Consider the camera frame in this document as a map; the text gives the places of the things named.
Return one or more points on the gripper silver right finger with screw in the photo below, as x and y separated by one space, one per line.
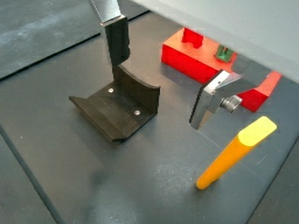
220 93

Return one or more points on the red peg board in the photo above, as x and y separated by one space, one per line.
200 64

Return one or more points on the yellow square-circle peg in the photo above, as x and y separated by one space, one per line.
244 143

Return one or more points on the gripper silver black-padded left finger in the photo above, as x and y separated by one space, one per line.
114 28

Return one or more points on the red star peg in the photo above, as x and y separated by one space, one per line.
192 37

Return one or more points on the black curved part holder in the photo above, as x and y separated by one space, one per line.
122 106

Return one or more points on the green peg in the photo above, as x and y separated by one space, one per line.
225 54

